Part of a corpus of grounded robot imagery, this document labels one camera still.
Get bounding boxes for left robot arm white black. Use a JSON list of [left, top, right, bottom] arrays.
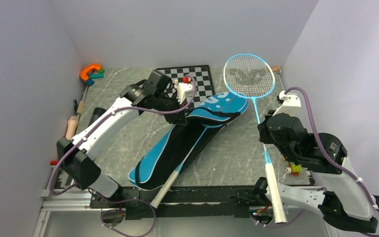
[[48, 70, 197, 207]]

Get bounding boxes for black white chessboard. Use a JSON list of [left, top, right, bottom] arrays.
[[156, 65, 216, 111]]

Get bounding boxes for black shuttlecock tube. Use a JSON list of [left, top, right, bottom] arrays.
[[88, 107, 107, 126]]

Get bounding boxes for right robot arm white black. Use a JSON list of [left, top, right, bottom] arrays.
[[257, 110, 379, 235]]

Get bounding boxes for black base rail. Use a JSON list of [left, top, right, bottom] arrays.
[[89, 185, 270, 220]]

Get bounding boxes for wooden pin toy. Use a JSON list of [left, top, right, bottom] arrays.
[[65, 100, 84, 140]]

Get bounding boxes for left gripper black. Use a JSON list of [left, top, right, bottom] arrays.
[[153, 92, 188, 125]]

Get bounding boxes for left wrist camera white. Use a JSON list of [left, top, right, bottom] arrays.
[[173, 75, 196, 105]]

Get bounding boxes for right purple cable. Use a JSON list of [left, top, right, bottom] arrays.
[[250, 86, 379, 237]]

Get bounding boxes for orange green toy blocks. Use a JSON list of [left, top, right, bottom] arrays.
[[79, 64, 105, 86]]

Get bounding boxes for blue racket cover bag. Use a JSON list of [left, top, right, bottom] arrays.
[[128, 92, 249, 190]]

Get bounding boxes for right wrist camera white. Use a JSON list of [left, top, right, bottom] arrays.
[[272, 91, 302, 117]]

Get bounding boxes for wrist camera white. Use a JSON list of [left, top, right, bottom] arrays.
[[272, 91, 302, 117], [173, 75, 196, 105]]

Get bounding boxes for colourful toy brick stack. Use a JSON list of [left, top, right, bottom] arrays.
[[286, 162, 303, 177]]

